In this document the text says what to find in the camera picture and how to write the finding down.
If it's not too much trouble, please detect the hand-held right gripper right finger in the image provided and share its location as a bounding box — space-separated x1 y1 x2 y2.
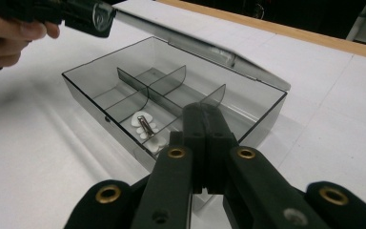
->
206 104 240 195

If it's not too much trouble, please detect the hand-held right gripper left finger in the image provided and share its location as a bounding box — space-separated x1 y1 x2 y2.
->
170 103 209 195

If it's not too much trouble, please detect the silver hair clip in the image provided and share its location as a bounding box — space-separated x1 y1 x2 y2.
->
131 111 168 153

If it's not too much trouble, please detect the transparent grey compartment storage box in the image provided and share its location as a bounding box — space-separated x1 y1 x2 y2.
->
61 9 292 176

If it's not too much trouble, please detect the white table cover sheet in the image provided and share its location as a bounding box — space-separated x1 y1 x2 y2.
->
0 0 366 229

